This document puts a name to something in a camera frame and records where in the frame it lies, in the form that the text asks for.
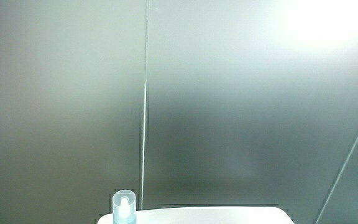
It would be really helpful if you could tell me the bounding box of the clear blue bottle cap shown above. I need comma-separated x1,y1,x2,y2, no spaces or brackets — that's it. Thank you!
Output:
112,189,137,224

